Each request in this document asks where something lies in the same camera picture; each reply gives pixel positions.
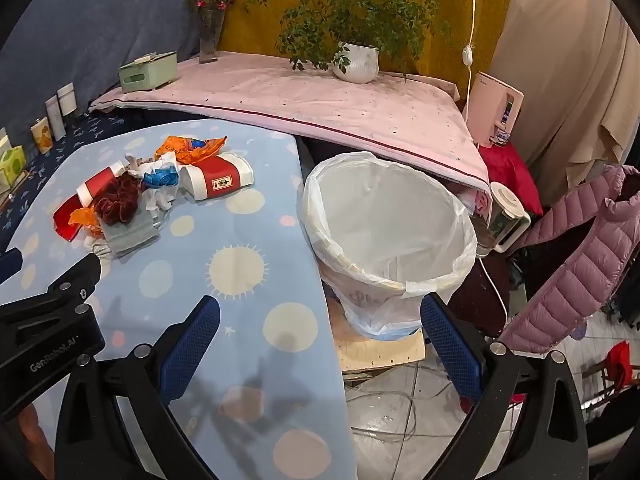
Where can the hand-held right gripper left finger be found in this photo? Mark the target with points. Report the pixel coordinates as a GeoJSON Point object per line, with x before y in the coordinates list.
{"type": "Point", "coordinates": [192, 345]}

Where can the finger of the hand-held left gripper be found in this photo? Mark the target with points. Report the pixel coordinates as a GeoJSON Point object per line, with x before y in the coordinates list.
{"type": "Point", "coordinates": [75, 275]}
{"type": "Point", "coordinates": [10, 265]}

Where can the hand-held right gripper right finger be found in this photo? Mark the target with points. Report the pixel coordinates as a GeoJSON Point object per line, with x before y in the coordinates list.
{"type": "Point", "coordinates": [452, 355]}

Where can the white tissue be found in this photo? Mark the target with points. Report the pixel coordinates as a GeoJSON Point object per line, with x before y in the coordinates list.
{"type": "Point", "coordinates": [160, 200]}

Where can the white-lined trash bin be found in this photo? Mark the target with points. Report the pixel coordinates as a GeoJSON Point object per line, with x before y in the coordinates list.
{"type": "Point", "coordinates": [390, 220]}

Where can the white cotton glove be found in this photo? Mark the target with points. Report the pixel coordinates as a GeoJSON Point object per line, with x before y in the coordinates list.
{"type": "Point", "coordinates": [96, 246]}

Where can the orange plastic scrap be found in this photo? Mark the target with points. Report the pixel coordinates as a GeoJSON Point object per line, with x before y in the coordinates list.
{"type": "Point", "coordinates": [82, 217]}

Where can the red plastic wrapper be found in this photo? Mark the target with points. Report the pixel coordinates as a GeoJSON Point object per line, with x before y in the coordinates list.
{"type": "Point", "coordinates": [65, 217]}

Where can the dark maroon chair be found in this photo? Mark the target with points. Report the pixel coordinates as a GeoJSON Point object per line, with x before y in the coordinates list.
{"type": "Point", "coordinates": [475, 300]}

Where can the grey folded cloth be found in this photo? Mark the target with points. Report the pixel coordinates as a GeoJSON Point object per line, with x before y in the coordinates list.
{"type": "Point", "coordinates": [127, 237]}

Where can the cardboard sheet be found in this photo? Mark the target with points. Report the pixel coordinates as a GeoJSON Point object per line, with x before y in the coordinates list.
{"type": "Point", "coordinates": [380, 352]}

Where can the dark red scrunchie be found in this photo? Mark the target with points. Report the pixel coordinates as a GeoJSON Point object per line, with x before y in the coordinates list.
{"type": "Point", "coordinates": [117, 205]}

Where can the red and white paper cup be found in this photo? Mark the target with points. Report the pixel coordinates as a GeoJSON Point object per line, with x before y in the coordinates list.
{"type": "Point", "coordinates": [100, 180]}

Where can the small green print box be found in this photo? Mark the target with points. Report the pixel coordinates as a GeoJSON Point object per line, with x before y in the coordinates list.
{"type": "Point", "coordinates": [12, 165]}

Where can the light blue sun-print blanket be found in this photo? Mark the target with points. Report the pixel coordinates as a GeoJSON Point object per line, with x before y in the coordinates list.
{"type": "Point", "coordinates": [250, 240]}

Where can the blue crumpled wrapper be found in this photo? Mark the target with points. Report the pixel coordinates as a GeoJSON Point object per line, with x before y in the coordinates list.
{"type": "Point", "coordinates": [160, 177]}

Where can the small orange print box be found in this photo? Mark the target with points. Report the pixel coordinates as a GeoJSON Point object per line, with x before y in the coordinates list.
{"type": "Point", "coordinates": [42, 135]}

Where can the dark blue patterned cloth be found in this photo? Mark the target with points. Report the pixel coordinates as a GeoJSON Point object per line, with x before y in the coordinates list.
{"type": "Point", "coordinates": [95, 127]}

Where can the pink down jacket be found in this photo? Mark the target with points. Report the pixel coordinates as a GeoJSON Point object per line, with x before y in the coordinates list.
{"type": "Point", "coordinates": [575, 260]}

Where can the pink folded cloth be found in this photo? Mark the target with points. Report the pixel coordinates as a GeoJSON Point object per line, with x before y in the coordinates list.
{"type": "Point", "coordinates": [482, 202]}

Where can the white glass electric kettle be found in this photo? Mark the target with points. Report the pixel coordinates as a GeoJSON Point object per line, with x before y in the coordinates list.
{"type": "Point", "coordinates": [505, 205]}

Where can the orange snack wrapper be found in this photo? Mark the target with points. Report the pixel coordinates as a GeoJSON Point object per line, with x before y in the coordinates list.
{"type": "Point", "coordinates": [172, 146]}

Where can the red stool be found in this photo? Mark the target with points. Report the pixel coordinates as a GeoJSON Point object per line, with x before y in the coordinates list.
{"type": "Point", "coordinates": [620, 357]}

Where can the red cloth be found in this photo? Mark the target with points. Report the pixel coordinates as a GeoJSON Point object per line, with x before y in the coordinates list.
{"type": "Point", "coordinates": [510, 175]}

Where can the green tissue box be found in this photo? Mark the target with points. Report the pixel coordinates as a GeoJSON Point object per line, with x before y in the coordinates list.
{"type": "Point", "coordinates": [150, 72]}

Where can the printed white mug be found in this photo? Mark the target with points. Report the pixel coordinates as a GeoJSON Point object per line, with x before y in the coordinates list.
{"type": "Point", "coordinates": [501, 136]}

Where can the blue hanging cloth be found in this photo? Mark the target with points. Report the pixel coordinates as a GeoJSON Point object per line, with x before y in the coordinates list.
{"type": "Point", "coordinates": [100, 25]}

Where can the pink tablecloth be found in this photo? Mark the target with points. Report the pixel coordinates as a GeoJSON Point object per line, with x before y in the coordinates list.
{"type": "Point", "coordinates": [300, 105]}

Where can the glass vase with red flowers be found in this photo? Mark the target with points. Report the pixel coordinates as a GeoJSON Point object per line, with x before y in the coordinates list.
{"type": "Point", "coordinates": [210, 40]}

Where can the green potted plant white pot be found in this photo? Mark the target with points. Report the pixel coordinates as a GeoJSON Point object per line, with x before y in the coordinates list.
{"type": "Point", "coordinates": [357, 62]}

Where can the beige curtain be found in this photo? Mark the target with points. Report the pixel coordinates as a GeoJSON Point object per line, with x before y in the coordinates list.
{"type": "Point", "coordinates": [560, 60]}

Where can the yellow hanging cloth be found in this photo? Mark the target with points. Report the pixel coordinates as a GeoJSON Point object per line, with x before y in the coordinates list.
{"type": "Point", "coordinates": [450, 10]}

